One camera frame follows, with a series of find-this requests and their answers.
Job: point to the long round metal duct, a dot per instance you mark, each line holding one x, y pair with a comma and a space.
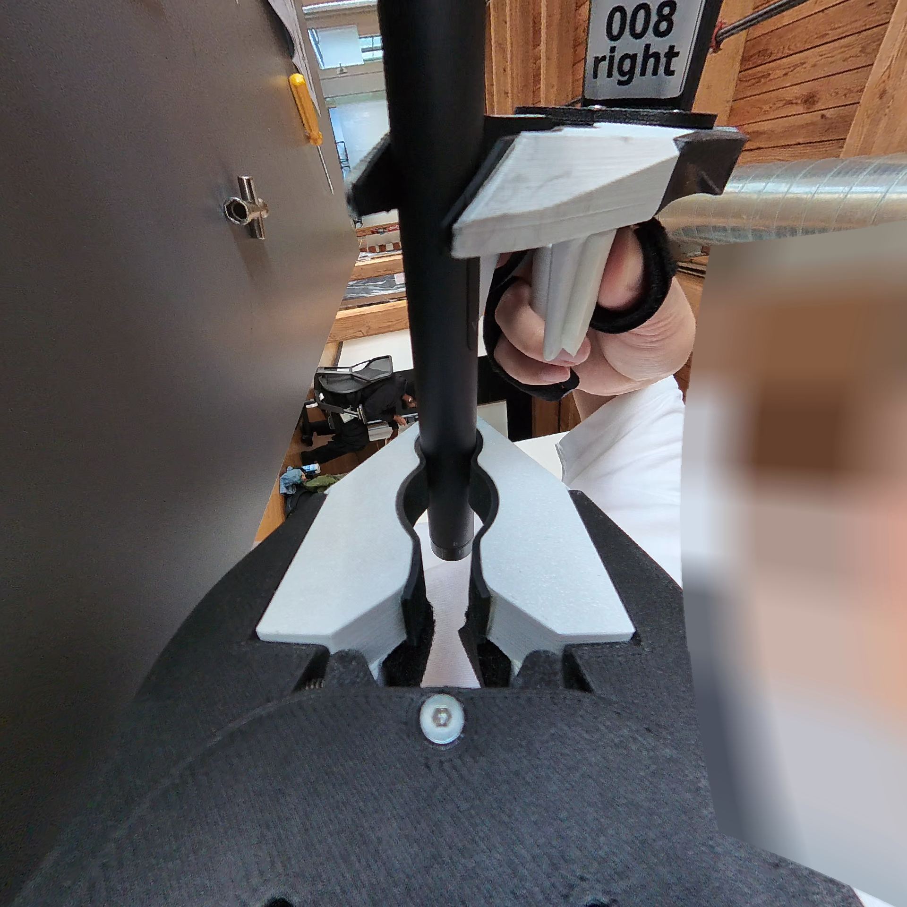
793, 195

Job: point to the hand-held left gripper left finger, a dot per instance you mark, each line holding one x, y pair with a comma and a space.
340, 567

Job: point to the person's right hand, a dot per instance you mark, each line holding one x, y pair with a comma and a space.
638, 354

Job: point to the metal cross wrench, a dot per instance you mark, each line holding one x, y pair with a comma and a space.
248, 209

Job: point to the black electric screwdriver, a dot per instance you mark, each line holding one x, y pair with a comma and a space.
432, 283

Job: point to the black tension rod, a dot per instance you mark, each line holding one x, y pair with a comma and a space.
765, 15

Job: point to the dark grey desk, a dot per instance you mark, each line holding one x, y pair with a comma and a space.
127, 390

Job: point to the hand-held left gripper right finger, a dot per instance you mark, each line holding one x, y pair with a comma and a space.
553, 560

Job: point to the green cloth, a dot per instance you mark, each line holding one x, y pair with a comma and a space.
326, 483

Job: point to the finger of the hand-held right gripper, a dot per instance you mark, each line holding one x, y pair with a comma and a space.
581, 177
374, 181

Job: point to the black office chair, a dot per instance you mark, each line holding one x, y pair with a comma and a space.
354, 382

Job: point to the blue cloth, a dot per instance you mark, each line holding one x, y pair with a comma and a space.
294, 480

